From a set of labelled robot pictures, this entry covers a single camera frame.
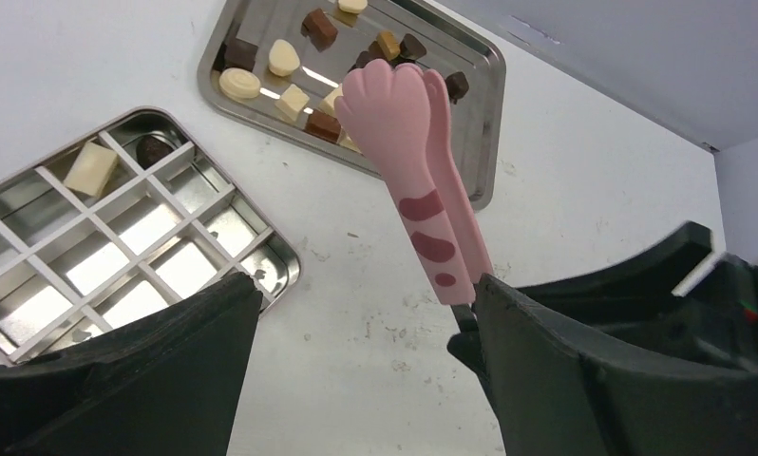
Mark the dark heart chocolate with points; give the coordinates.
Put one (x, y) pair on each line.
(411, 48)

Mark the white chocolate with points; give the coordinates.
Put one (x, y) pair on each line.
(91, 170)

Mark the brown rectangular chocolate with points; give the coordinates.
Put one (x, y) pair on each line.
(323, 126)

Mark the steel chocolate tray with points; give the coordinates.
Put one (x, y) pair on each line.
(329, 49)

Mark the cream square chocolate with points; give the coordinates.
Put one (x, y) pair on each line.
(291, 102)

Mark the cream oval chocolate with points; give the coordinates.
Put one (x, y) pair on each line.
(283, 59)

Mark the caramel square chocolate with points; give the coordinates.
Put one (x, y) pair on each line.
(388, 44)

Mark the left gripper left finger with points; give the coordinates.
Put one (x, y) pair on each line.
(166, 384)

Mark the dark brown square chocolate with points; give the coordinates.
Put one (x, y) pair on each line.
(240, 54)

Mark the cream round swirl chocolate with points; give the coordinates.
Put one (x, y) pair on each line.
(239, 84)

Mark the cream heart chocolate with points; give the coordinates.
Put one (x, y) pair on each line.
(352, 6)

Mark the pink cat paw tongs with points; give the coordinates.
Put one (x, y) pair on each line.
(400, 120)

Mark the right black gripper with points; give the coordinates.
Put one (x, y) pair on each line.
(715, 323)

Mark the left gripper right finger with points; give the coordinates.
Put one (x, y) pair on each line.
(560, 387)

